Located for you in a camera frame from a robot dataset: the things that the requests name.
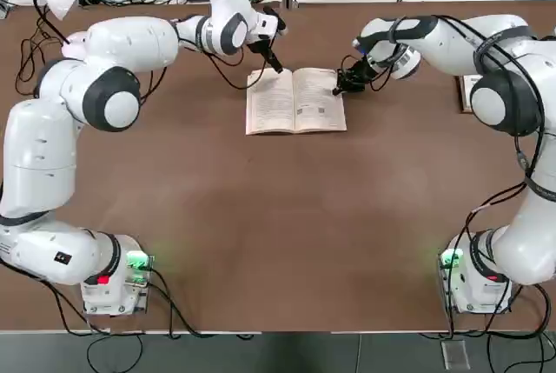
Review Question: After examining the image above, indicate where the metal floor plate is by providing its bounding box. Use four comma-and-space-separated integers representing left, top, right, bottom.
440, 340, 470, 370

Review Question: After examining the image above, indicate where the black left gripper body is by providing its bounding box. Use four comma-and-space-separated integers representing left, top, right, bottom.
248, 37, 275, 61

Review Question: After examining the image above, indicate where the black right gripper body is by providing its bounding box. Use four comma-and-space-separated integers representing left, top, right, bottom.
345, 56, 375, 83

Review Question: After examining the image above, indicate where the white blue cover book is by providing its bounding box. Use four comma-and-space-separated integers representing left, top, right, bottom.
245, 67, 348, 137

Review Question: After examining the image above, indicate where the green white cover book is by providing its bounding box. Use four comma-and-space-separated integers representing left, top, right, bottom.
454, 75, 479, 114

